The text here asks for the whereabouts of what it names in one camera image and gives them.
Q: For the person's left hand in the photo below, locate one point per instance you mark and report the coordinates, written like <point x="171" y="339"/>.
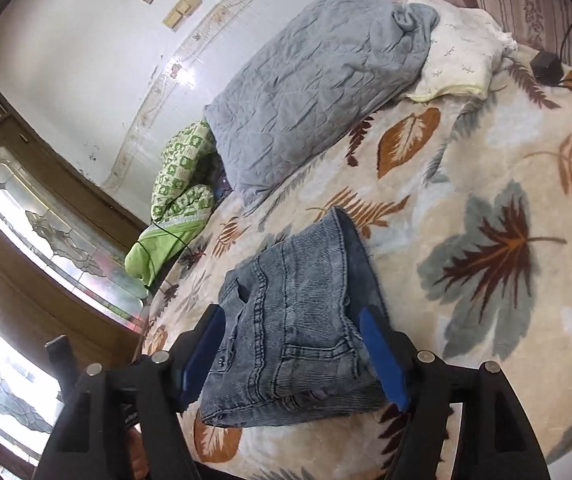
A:
<point x="138" y="455"/>

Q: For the beige wall switch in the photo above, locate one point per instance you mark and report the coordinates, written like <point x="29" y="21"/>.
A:
<point x="173" y="19"/>
<point x="189" y="2"/>

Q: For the leaf printed blanket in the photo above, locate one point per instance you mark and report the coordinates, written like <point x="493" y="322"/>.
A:
<point x="491" y="185"/>

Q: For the black charger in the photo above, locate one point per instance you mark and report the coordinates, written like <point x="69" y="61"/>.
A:
<point x="546" y="67"/>

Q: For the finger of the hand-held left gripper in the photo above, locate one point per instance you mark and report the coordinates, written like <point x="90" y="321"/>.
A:
<point x="59" y="357"/>

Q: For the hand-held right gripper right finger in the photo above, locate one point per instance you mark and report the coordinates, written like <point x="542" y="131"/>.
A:
<point x="383" y="360"/>

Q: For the grey denim pants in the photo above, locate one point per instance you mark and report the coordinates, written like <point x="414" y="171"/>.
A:
<point x="291" y="320"/>

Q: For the wooden door with patterned glass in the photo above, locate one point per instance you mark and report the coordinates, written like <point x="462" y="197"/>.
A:
<point x="40" y="200"/>

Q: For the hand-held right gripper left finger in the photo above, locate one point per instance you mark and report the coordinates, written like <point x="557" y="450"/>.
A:
<point x="200" y="355"/>

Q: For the cream pillow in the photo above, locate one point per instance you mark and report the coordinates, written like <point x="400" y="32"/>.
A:
<point x="461" y="55"/>

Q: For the green checked quilt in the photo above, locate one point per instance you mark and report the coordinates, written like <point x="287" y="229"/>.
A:
<point x="180" y="160"/>

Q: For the grey quilted pillow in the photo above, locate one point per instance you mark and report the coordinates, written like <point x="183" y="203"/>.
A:
<point x="316" y="90"/>

